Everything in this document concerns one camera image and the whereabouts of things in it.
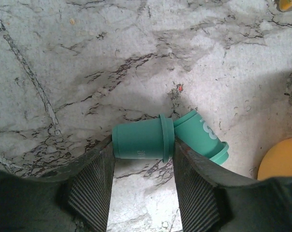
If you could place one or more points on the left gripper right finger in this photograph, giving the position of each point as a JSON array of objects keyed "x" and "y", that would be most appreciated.
[{"x": 214, "y": 199}]

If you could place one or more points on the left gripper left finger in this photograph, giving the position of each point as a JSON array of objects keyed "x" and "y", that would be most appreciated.
[{"x": 72, "y": 198}]

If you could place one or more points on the orange plastic storage basket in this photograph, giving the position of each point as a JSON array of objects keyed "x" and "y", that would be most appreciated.
[{"x": 277, "y": 162}]

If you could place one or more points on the teal capsule right edge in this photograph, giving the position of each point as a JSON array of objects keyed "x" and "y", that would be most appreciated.
[{"x": 193, "y": 130}]

